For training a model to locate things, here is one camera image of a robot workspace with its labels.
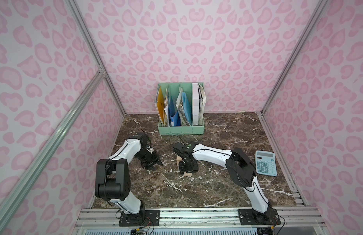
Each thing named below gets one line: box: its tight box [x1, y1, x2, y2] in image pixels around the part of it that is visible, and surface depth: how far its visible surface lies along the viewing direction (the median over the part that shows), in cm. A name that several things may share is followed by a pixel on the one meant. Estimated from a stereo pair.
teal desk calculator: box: [254, 150, 278, 177], surface depth 92 cm
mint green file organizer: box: [157, 82, 205, 136], surface depth 103 cm
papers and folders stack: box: [153, 82, 207, 127], surface depth 100 cm
